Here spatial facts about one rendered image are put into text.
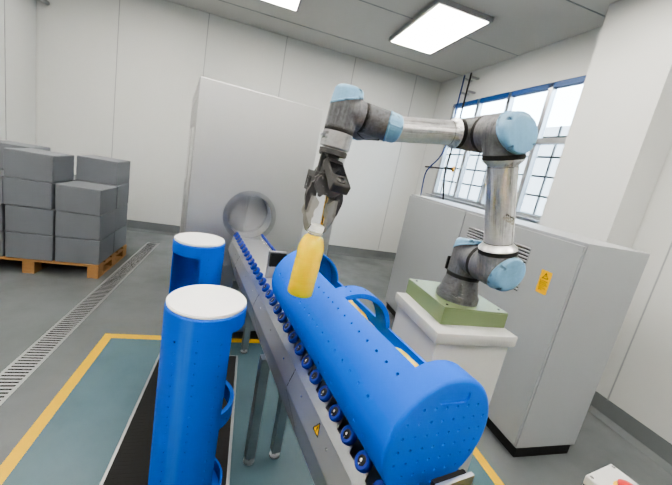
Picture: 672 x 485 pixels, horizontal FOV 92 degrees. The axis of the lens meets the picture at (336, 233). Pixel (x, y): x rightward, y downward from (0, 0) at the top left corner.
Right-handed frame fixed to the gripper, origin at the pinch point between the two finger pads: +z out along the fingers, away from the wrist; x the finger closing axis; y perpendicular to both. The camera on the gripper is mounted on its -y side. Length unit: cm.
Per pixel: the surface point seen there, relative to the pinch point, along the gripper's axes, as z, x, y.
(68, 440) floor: 150, 63, 94
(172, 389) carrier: 71, 24, 30
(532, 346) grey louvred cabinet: 56, -177, 38
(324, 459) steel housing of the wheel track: 57, -12, -16
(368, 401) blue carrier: 29.2, -10.1, -27.8
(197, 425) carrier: 84, 14, 27
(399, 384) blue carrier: 22.7, -13.6, -31.0
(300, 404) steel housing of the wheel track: 57, -11, 3
